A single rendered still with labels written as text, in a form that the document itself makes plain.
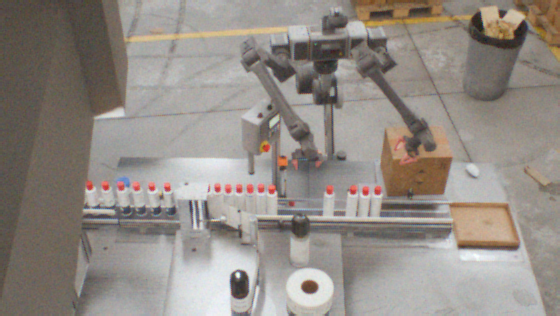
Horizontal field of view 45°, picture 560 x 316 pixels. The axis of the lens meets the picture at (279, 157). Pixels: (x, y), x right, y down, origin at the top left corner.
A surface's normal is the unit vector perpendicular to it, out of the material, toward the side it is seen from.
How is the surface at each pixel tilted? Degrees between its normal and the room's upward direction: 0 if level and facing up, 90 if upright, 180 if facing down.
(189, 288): 0
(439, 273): 0
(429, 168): 90
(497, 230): 0
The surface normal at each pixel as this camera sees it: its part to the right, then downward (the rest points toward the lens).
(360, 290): 0.00, -0.73
